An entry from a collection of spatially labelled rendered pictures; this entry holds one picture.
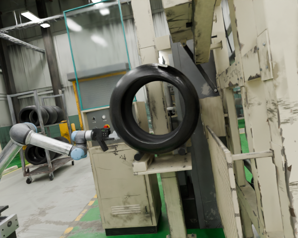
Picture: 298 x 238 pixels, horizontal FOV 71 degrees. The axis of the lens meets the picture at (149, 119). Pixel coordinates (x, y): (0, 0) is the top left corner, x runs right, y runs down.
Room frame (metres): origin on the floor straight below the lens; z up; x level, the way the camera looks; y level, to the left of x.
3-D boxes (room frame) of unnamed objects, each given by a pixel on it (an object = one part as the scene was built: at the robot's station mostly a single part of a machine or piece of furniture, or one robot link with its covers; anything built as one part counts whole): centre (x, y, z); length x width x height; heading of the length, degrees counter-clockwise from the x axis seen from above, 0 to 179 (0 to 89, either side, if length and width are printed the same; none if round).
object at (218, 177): (1.17, -0.34, 0.65); 0.90 x 0.02 x 0.70; 169
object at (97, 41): (2.00, 0.36, 1.75); 0.55 x 0.02 x 0.95; 79
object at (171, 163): (1.46, -0.06, 0.80); 0.37 x 0.36 x 0.02; 79
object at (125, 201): (2.16, 0.33, 0.63); 0.56 x 0.41 x 1.27; 79
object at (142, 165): (1.48, 0.08, 0.84); 0.36 x 0.09 x 0.06; 169
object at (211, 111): (1.60, -0.47, 1.05); 0.20 x 0.15 x 0.30; 169
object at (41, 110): (5.00, 2.46, 0.96); 1.36 x 0.71 x 1.92; 173
